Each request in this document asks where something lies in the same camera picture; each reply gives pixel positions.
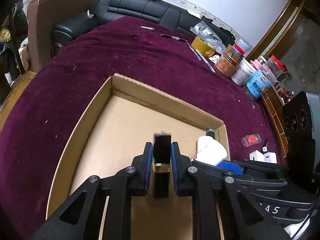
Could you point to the black gold lipstick case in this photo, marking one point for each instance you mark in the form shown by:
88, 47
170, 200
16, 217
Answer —
161, 165

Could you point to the wooden brick-pattern cabinet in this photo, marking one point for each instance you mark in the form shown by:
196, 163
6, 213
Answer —
274, 106

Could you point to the red lid clear jar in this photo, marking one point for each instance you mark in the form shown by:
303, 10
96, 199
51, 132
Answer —
275, 66

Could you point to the white power adapter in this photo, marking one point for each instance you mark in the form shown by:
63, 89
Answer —
270, 157

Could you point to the yellow tape roll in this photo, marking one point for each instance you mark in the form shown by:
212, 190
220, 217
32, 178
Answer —
205, 48

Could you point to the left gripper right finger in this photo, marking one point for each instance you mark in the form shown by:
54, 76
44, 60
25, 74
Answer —
222, 208

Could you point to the blue cartoon label jar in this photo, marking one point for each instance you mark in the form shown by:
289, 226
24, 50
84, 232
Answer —
258, 83

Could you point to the white plastic jar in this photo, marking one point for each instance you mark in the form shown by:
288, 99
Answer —
243, 73

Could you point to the maroon velvet tablecloth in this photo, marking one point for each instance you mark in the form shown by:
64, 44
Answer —
41, 121

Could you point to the brown armchair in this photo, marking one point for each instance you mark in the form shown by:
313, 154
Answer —
43, 16

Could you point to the small white box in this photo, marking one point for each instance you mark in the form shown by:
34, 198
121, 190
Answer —
256, 156

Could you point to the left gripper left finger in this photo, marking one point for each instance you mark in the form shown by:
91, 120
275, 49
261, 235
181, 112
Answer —
101, 207

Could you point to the orange label jar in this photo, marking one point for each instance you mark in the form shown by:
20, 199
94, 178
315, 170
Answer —
230, 60

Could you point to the black leather sofa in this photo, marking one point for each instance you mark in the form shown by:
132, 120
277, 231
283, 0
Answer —
100, 12

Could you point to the cardboard box tray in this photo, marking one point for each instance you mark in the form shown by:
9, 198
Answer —
121, 118

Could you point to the clear packet red item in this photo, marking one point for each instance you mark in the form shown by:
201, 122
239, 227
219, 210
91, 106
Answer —
250, 140

